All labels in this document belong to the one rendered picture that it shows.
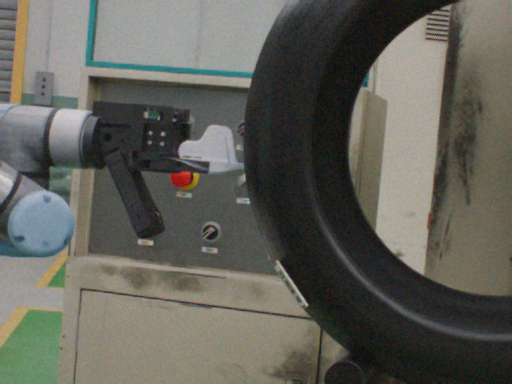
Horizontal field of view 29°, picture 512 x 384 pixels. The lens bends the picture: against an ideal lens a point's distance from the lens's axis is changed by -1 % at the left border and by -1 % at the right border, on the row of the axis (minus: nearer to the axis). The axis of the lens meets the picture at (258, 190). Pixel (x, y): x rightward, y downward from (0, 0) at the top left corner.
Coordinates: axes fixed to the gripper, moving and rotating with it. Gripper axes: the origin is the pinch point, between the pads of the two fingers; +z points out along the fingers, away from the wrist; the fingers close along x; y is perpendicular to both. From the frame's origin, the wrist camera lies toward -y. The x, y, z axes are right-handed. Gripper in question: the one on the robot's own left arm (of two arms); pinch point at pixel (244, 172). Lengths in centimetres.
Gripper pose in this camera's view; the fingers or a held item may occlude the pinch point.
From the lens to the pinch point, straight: 123.5
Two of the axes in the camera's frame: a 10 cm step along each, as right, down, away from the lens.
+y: 0.9, -9.9, -0.5
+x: 2.3, -0.3, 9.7
